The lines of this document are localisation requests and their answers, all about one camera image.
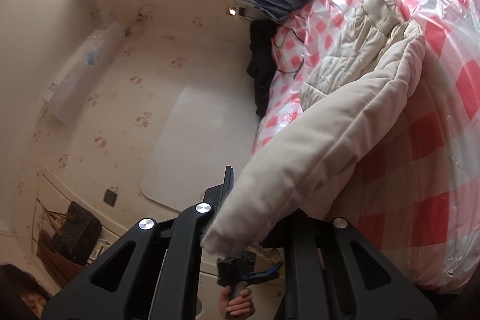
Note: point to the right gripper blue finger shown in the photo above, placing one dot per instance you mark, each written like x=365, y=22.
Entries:
x=227, y=185

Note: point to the cream quilted jacket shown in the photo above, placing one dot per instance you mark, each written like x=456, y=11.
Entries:
x=349, y=101

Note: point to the person's hand on handle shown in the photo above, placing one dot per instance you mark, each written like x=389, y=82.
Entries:
x=240, y=307

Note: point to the dark patterned bag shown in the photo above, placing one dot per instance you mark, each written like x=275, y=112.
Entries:
x=77, y=237

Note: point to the red checkered plastic bed cover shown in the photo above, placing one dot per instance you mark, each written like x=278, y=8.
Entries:
x=415, y=195

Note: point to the black clothes pile by wall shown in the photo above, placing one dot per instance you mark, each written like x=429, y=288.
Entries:
x=262, y=66

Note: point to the wall power socket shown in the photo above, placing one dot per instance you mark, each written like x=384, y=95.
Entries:
x=236, y=11

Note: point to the wall air conditioner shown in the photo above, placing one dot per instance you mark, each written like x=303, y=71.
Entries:
x=76, y=79

